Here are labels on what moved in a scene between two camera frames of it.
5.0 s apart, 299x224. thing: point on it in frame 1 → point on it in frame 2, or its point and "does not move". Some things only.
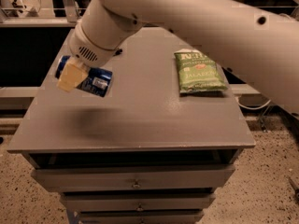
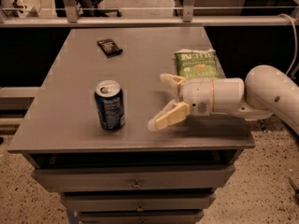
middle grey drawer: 138,202 does not move
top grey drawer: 134,178 does not move
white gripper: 88,50 → 198,95
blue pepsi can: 98,80 → 110,102
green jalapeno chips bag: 198,72 does not move
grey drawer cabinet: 154,151 does not move
